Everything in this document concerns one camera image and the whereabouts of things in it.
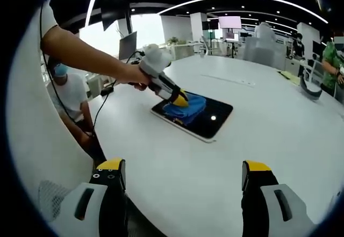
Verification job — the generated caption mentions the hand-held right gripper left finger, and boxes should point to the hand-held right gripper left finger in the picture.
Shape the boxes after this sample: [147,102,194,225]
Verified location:
[49,157,128,237]

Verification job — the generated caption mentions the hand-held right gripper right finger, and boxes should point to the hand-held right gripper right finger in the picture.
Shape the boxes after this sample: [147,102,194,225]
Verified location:
[241,160,315,237]

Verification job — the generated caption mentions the blue cleaning cloth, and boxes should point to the blue cleaning cloth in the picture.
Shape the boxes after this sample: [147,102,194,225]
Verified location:
[162,91,207,118]

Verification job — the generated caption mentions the person's left hand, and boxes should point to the person's left hand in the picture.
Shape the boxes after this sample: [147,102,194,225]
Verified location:
[126,64,151,92]

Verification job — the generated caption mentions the black computer monitor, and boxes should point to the black computer monitor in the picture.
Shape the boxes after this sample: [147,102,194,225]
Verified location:
[118,31,138,61]

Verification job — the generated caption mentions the black power adapter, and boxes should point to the black power adapter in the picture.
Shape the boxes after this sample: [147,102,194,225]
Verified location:
[100,85,114,97]

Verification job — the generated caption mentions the grey office chair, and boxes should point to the grey office chair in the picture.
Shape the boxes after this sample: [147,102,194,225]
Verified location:
[37,179,169,237]

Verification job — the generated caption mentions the black hanging panel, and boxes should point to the black hanging panel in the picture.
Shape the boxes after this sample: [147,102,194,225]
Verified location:
[101,0,133,31]

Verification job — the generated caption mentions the pink display screen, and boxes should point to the pink display screen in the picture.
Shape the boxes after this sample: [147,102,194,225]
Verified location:
[218,16,242,30]

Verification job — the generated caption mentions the grey partition screen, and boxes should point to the grey partition screen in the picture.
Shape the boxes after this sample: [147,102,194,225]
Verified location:
[242,36,286,70]

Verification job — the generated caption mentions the person's white shirt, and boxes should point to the person's white shirt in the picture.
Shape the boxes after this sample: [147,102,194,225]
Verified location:
[6,0,95,221]

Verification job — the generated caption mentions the yellow papers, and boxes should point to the yellow papers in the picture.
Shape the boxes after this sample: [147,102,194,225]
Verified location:
[277,70,300,87]

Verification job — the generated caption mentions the white office chair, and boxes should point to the white office chair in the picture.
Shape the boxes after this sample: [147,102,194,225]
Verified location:
[303,59,323,85]

